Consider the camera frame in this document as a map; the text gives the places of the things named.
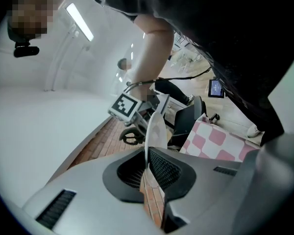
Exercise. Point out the person's right forearm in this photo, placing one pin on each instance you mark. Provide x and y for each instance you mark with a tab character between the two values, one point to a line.
152	53

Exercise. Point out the black head-mounted camera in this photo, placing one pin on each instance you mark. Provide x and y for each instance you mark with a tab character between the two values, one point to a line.
27	51

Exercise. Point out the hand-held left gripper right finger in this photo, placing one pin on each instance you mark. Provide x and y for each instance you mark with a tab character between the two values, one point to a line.
205	195

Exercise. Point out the person's black shirt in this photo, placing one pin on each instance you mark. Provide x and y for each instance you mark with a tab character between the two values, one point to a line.
235	33

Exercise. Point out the white plate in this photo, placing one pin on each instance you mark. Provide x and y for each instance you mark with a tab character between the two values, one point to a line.
156	131

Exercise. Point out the person's white shoe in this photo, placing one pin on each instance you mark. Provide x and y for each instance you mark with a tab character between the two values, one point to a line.
255	131

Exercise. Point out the person's head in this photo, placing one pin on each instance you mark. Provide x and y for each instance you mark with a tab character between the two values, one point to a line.
31	13

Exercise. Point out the long ceiling light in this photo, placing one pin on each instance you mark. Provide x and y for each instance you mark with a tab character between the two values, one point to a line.
79	21

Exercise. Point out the small screen device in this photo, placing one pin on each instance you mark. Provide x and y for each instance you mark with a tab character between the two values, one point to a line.
216	89

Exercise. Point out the person's right hand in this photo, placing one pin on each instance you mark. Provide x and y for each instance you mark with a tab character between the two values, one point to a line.
147	93

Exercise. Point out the pink checkered tablecloth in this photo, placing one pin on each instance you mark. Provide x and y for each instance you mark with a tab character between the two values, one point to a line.
215	141

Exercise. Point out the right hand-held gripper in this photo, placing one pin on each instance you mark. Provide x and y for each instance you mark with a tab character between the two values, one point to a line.
125	105

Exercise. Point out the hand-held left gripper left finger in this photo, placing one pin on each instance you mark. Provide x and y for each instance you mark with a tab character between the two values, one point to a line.
88	204

